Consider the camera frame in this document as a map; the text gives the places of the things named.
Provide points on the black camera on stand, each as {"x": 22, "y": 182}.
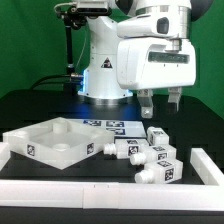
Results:
{"x": 74, "y": 15}

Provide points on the white U-shaped fence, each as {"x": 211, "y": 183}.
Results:
{"x": 91, "y": 195}

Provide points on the white square tabletop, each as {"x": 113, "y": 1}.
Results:
{"x": 59, "y": 142}

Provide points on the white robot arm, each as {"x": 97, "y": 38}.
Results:
{"x": 165, "y": 19}

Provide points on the white tag base sheet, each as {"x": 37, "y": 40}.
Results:
{"x": 129, "y": 129}

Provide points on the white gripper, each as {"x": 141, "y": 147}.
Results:
{"x": 149, "y": 63}

